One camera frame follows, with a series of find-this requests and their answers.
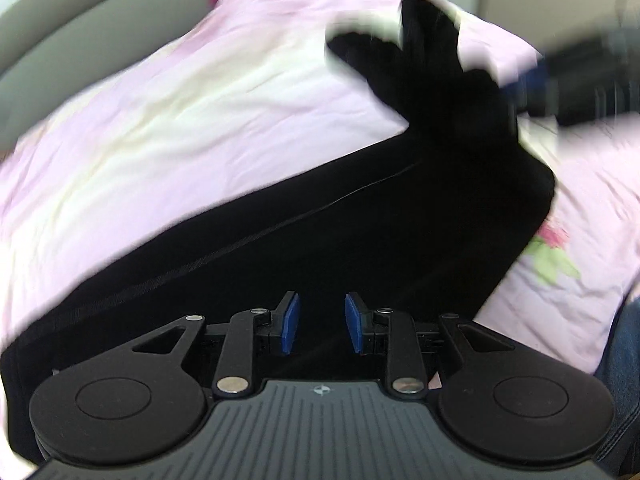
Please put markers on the person's blue jeans leg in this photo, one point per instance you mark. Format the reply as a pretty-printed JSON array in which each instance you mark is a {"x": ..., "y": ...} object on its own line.
[{"x": 622, "y": 385}]

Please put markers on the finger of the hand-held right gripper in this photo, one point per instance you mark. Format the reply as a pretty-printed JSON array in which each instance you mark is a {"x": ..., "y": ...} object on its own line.
[{"x": 530, "y": 80}]

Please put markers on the black pants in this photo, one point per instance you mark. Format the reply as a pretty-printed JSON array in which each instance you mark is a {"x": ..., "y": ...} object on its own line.
[{"x": 320, "y": 240}]

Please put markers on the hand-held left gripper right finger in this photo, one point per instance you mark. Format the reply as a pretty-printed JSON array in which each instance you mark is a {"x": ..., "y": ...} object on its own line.
[{"x": 354, "y": 325}]

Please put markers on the pink floral bed sheet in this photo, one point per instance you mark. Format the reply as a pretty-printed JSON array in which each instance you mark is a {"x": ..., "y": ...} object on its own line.
[{"x": 165, "y": 130}]

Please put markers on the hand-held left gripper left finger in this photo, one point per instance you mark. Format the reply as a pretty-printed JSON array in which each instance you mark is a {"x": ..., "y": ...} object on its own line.
[{"x": 290, "y": 325}]

